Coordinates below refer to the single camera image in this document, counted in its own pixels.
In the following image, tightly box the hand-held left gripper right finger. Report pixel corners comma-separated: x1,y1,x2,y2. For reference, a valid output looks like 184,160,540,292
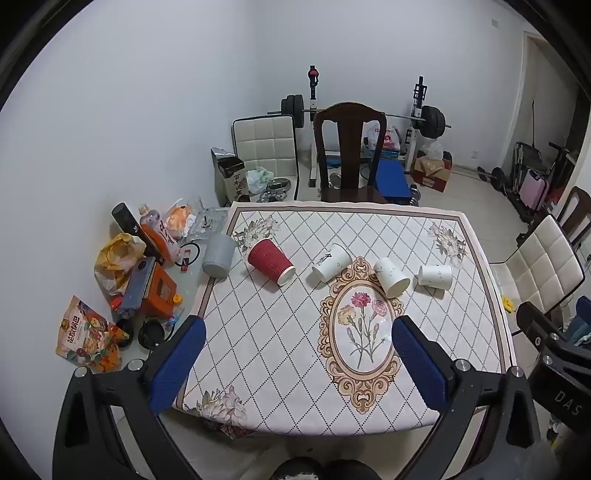
392,315,543,480

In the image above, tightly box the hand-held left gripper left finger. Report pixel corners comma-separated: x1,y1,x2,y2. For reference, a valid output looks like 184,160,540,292
52,316,207,480

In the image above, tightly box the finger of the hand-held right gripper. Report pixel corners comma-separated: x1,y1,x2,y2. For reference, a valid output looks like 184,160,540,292
516,301,565,344

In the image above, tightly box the short white speckled cup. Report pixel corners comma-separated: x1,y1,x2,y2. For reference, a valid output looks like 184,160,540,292
418,264,453,290

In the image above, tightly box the tall white speckled cup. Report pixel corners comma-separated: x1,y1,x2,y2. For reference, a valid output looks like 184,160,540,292
373,257,411,298

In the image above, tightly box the grey cup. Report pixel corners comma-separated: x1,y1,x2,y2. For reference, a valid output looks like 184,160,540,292
202,232,237,282

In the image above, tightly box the white cup with black mark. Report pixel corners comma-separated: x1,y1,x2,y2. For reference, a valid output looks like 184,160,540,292
308,243,353,284

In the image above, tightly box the red ribbed paper cup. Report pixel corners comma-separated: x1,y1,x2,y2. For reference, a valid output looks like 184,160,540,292
247,239,295,288

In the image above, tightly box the black round lid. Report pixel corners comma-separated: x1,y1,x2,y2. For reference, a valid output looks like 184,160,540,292
137,318,168,350

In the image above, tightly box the blue cloth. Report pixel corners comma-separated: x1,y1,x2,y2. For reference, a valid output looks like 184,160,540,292
566,296,591,346

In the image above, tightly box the white padded chair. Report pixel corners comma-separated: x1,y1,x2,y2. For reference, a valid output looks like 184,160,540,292
489,215,587,319
232,115,301,201

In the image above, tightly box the orange box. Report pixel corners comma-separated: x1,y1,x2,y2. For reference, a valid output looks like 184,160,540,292
110,265,179,320

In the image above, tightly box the grey-blue phone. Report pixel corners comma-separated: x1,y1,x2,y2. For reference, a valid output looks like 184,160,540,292
121,257,160,319

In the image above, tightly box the orange printed snack bag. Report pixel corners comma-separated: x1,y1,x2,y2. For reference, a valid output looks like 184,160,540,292
55,295,132,373

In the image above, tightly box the floral printed tablecloth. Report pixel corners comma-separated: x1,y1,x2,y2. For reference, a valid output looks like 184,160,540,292
172,200,518,437

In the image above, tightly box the dark wooden chair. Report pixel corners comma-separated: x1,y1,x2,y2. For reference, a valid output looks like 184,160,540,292
313,102,389,204
556,186,591,250

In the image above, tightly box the yellow plastic bag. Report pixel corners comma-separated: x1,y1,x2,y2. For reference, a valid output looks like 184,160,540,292
95,233,147,296

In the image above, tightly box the pink suitcase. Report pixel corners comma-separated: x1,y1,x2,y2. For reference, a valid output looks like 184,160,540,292
519,168,550,210

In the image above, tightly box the clear bag with orange snack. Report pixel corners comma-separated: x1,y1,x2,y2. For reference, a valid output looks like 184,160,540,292
164,198,200,239

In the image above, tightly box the black cylinder bottle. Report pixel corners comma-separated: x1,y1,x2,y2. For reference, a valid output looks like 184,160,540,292
112,202,167,266

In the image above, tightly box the black dumbbell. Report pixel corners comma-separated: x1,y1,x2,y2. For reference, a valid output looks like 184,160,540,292
477,166,506,190

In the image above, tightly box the clear plastic packaging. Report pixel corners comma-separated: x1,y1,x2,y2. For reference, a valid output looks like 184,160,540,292
187,205,232,244

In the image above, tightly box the black folding trolley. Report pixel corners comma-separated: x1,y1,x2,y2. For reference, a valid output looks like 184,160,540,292
510,141,578,222

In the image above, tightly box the cardboard box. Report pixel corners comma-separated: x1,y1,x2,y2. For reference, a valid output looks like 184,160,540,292
411,154,453,192

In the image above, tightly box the blue bench pad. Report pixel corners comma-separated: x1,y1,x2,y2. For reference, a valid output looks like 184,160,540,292
325,154,411,204

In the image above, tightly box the brown printed carton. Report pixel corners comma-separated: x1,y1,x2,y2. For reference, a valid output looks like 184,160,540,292
211,148,251,207

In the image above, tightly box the green and white plastic bag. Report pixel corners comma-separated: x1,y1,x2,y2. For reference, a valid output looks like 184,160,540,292
246,167,275,195

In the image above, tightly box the round metal pot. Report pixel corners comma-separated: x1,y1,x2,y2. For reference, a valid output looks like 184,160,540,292
263,178,291,202

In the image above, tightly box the black barbell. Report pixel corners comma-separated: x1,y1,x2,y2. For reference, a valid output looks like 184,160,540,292
268,95,452,139

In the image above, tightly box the red and white plastic bag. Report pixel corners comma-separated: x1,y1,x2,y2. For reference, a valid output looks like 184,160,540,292
361,122,402,153

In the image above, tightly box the white bench press rack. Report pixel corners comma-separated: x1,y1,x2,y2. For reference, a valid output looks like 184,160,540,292
307,66,428,188

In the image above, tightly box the black cable loop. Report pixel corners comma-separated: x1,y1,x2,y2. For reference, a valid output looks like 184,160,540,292
174,241,202,269

